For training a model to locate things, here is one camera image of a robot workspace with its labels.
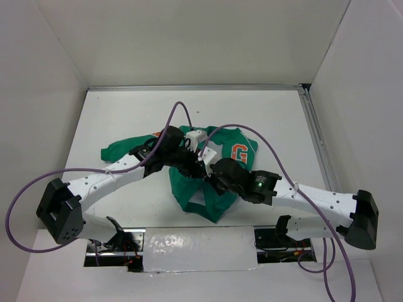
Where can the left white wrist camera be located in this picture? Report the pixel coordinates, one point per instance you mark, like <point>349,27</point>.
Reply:
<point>193,138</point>

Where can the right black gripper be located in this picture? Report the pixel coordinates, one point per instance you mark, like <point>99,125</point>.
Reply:
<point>218,190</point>

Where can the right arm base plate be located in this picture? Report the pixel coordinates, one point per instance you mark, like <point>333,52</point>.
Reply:
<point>272,250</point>

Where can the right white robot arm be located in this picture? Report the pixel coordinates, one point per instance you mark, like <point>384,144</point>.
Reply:
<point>353,217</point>

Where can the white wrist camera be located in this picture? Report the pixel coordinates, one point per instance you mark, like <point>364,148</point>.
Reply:
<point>193,138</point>
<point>209,157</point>

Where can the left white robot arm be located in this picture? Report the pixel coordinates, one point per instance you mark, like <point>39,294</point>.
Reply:
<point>63,207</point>

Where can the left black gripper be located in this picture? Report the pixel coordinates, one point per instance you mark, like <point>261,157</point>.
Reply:
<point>193,169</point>

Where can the aluminium frame rail back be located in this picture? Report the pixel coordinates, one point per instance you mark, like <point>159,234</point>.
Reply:
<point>206,87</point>

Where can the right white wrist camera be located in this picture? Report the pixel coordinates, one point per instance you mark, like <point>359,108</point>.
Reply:
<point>209,157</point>

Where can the green zip jacket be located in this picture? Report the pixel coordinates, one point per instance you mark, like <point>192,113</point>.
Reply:
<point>195,195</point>

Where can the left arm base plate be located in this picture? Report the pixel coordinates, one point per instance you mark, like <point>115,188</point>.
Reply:
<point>127,254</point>

